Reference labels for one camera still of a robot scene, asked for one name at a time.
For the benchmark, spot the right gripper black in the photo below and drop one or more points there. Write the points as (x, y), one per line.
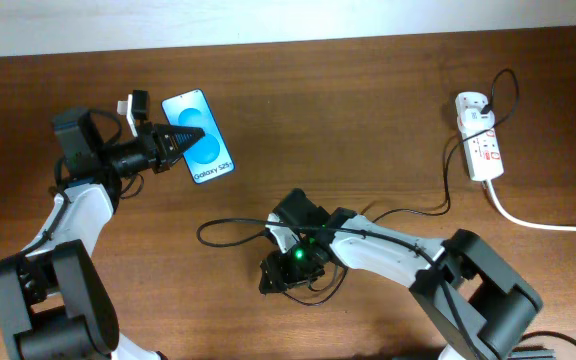
(272, 275)

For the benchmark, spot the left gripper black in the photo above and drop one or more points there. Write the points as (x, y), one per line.
(169, 153)

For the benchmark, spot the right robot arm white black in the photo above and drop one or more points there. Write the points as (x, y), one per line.
(475, 299)

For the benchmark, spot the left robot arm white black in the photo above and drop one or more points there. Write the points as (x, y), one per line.
(53, 304)

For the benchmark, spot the white charger plug adapter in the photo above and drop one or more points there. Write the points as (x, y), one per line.
(471, 120)

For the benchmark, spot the white power strip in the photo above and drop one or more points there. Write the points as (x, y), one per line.
(481, 148)

